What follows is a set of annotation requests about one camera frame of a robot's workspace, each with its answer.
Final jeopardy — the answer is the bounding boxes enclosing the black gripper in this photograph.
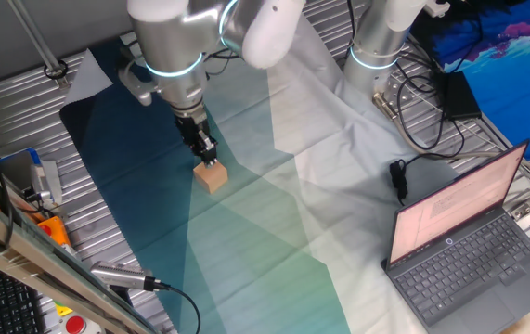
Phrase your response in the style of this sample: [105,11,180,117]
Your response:
[173,109,220,168]

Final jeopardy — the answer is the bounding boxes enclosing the small wooden block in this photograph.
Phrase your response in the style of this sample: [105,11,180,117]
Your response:
[192,160,229,195]

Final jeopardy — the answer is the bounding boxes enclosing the blue green white cloth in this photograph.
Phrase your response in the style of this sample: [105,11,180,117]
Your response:
[58,13,460,334]

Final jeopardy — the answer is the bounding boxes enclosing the orange emergency stop box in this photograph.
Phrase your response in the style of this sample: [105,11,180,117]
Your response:
[35,215,72,248]

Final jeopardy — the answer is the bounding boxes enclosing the grey blue device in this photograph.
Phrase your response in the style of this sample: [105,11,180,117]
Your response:
[0,148,64,206]

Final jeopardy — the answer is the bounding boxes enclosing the black power adapter brick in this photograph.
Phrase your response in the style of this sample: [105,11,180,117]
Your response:
[388,159,409,206]

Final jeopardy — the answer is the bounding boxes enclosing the grey metal pole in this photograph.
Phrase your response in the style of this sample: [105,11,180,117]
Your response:
[6,0,70,89]

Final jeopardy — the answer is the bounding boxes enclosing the red push button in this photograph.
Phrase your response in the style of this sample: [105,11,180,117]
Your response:
[63,314,87,334]

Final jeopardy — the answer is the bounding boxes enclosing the black keyboard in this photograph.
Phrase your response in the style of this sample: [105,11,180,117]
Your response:
[0,257,46,334]

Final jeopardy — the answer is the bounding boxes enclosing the flat black box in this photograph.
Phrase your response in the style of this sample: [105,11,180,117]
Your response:
[441,71,484,122]

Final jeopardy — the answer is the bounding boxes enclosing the grey open laptop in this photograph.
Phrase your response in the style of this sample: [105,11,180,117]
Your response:
[380,138,530,334]

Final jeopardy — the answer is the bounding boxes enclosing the blue pink poster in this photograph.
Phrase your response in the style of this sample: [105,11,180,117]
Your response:
[410,0,530,161]

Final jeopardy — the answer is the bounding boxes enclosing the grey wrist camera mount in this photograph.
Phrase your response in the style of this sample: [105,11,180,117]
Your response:
[116,44,162,108]

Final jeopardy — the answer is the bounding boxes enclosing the black camera cable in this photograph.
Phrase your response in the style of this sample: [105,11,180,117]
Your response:
[146,276,202,334]

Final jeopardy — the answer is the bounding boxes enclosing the silver depth camera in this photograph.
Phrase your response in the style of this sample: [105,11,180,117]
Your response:
[89,260,155,293]

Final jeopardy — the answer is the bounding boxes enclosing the aluminium frame beam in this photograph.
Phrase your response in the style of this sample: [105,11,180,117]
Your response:
[0,184,160,334]

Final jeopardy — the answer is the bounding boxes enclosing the thick grey cable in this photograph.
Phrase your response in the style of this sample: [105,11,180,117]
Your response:
[371,91,530,189]

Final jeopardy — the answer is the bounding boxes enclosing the thin black cable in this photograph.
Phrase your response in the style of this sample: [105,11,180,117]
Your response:
[394,13,484,168]

